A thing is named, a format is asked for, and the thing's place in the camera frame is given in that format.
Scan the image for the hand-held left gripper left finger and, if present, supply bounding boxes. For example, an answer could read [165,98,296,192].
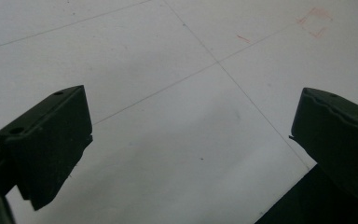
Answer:
[0,84,93,211]

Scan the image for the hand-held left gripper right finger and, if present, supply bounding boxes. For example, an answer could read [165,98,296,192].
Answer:
[289,87,358,202]

